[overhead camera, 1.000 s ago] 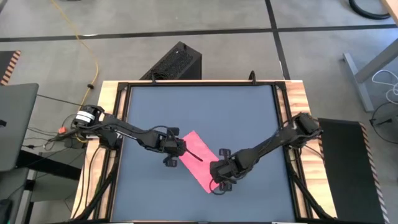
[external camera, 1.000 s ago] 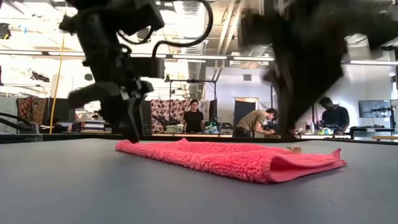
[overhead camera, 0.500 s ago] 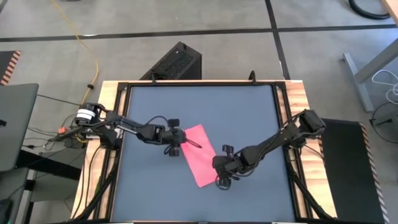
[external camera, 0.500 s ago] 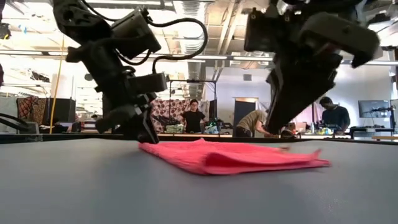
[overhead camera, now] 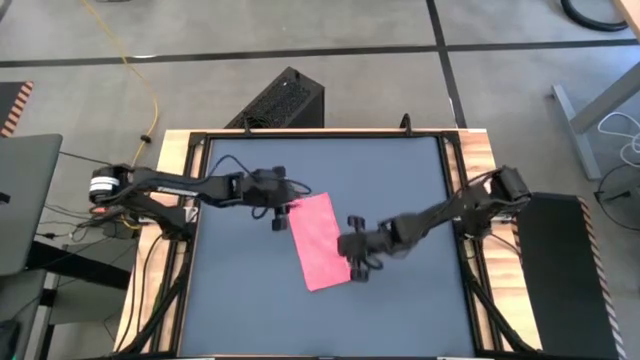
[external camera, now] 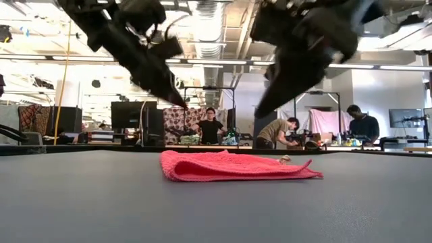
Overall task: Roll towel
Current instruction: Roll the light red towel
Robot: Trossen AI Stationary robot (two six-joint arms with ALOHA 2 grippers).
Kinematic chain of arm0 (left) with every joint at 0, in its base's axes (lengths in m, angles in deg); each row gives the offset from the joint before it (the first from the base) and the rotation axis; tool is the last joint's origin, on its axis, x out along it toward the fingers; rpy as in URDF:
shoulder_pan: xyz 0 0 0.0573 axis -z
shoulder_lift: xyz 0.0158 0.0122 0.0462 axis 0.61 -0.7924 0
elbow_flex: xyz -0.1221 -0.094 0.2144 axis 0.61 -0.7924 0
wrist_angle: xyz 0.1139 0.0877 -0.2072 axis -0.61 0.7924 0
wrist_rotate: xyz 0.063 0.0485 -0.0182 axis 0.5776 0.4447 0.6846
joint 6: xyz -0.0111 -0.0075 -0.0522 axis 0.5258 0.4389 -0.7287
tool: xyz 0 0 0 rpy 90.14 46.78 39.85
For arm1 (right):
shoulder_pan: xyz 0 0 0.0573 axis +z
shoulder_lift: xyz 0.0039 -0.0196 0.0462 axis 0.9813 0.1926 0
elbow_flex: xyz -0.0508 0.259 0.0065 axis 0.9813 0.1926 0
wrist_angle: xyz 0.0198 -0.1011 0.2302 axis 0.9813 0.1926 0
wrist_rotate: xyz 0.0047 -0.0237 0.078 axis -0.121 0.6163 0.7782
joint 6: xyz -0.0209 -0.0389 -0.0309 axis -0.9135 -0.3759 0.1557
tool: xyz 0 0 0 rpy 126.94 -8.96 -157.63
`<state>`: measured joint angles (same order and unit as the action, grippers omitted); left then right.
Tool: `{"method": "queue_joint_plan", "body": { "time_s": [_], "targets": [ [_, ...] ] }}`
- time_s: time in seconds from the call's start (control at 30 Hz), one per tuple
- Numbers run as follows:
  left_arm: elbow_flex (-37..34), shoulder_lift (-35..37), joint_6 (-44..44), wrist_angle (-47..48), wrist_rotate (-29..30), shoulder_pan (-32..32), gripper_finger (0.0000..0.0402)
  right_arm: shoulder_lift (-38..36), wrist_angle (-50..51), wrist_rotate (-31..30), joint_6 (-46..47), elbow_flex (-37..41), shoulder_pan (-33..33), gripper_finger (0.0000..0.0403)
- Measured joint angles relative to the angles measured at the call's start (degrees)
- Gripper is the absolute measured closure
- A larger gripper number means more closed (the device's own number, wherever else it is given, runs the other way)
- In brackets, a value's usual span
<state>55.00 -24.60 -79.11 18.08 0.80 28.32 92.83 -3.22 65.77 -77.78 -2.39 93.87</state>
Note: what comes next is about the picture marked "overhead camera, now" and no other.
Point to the black frame clamp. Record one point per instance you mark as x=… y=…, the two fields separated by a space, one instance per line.
x=406 y=124
x=247 y=127

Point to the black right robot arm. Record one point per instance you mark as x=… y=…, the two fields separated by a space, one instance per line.
x=450 y=210

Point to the black desk base bar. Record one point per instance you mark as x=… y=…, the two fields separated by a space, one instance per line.
x=75 y=265

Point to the orange plug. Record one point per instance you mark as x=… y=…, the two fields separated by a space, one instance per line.
x=100 y=209

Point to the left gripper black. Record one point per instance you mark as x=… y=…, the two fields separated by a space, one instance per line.
x=267 y=189

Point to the black perforated computer tower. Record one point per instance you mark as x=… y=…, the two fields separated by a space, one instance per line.
x=285 y=100

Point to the large black striped-edge mat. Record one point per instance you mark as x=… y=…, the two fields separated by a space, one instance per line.
x=560 y=290

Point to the black metal table frame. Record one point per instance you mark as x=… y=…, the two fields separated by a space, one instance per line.
x=325 y=134

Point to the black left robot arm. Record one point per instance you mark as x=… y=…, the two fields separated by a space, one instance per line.
x=200 y=189

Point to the small black striped-edge mat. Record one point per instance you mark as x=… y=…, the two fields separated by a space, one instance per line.
x=12 y=100

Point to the grey flat panel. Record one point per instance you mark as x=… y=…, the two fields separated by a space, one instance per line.
x=20 y=300

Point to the dark grey table mat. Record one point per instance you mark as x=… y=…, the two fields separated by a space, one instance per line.
x=400 y=320

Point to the wooden desk corner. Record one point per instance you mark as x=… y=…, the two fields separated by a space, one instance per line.
x=632 y=12

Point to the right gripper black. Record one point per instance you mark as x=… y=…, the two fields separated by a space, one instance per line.
x=367 y=242

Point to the grey desk frame leg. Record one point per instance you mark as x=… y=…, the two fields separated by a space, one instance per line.
x=572 y=125

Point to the grey laptop lid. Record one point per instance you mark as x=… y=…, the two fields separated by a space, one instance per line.
x=25 y=200

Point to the red towel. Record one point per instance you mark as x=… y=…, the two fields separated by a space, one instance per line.
x=320 y=245

